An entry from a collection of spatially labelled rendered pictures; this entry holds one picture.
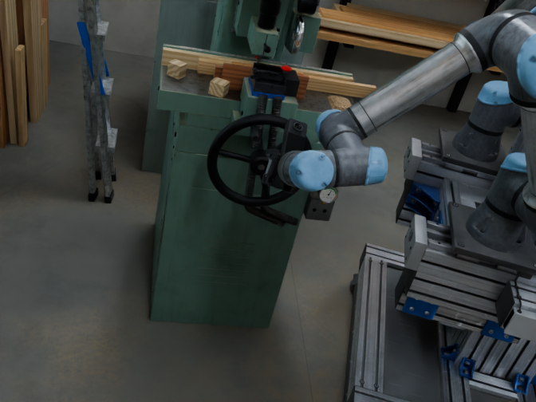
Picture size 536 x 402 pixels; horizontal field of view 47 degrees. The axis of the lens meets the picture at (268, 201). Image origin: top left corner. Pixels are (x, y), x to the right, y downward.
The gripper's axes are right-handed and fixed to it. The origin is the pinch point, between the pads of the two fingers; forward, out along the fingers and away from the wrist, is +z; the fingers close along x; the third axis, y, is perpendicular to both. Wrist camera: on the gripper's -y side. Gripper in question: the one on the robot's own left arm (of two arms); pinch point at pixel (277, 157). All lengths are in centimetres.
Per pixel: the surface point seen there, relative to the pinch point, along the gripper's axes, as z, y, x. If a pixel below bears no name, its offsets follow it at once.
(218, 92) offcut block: 29.8, -13.2, -15.8
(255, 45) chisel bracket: 33.5, -30.1, -9.8
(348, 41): 213, -93, 64
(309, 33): 51, -44, 8
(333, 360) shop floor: 63, 58, 59
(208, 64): 42, -21, -20
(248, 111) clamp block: 20.7, -10.2, -7.2
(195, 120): 33.9, -3.6, -18.9
